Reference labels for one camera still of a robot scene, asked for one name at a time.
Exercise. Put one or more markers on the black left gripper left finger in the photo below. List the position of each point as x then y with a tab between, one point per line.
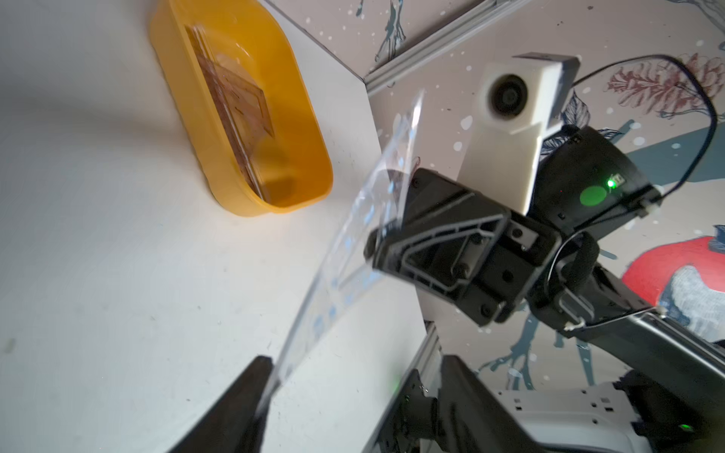
232	425

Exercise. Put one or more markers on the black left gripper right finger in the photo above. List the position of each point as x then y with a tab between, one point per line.
471	419

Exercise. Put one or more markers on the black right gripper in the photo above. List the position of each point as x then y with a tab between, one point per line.
463	247

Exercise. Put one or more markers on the clear triangle set square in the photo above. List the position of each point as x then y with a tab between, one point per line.
346	273

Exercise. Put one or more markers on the yellow plastic storage box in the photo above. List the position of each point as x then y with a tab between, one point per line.
293	168

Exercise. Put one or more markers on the pink triangle set square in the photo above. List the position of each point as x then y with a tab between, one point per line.
250	110

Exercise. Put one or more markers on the pink long stencil ruler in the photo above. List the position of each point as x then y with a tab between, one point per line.
224	108

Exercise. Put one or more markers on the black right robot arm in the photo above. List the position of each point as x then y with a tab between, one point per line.
663	316

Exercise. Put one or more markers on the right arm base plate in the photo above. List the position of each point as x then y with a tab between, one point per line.
411	422

